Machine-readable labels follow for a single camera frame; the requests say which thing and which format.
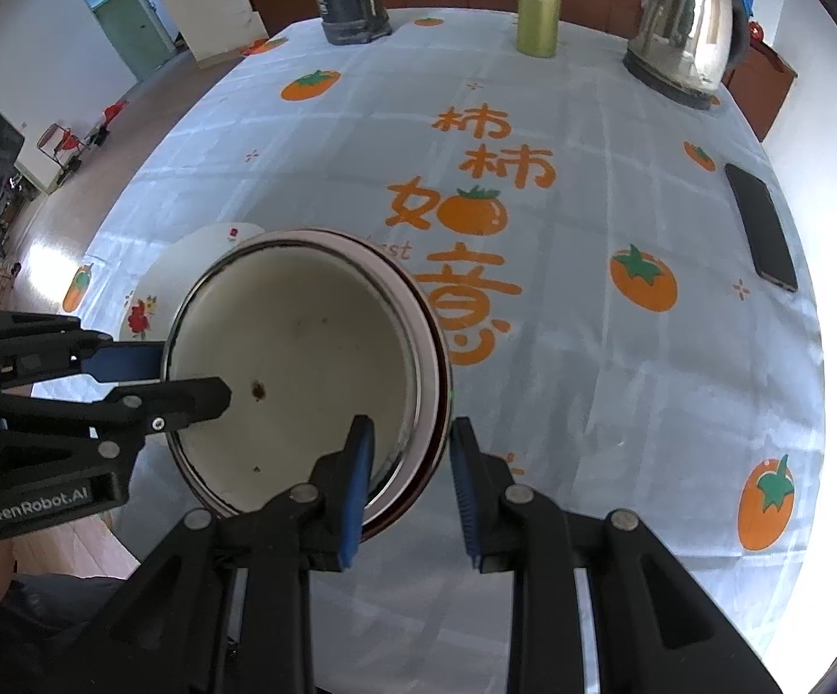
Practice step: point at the stainless steel bowl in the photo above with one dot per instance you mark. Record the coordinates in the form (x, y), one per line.
(397, 491)

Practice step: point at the red folding chair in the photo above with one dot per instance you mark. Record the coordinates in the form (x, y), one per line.
(64, 141)

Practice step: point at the small red jar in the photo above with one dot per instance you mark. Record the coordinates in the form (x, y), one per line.
(755, 30)

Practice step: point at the black smartphone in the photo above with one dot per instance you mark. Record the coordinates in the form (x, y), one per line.
(762, 228)

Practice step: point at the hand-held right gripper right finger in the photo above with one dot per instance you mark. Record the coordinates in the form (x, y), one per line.
(465, 491)

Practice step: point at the red plastic bag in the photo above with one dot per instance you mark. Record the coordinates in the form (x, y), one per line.
(116, 110)

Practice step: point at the person's left forearm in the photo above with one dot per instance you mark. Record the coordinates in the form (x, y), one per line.
(57, 607)

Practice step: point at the green bottle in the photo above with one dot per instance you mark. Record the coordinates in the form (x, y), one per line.
(538, 7)

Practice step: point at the white plate red flowers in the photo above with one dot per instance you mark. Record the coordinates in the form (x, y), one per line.
(173, 267)

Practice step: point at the stainless steel electric kettle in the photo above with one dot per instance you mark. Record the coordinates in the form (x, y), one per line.
(686, 22)

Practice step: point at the green door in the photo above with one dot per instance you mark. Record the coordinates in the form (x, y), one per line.
(129, 29)

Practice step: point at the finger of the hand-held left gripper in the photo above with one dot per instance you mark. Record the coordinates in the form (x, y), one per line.
(187, 399)
(129, 361)

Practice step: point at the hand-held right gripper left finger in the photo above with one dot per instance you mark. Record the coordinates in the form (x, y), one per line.
(357, 491)

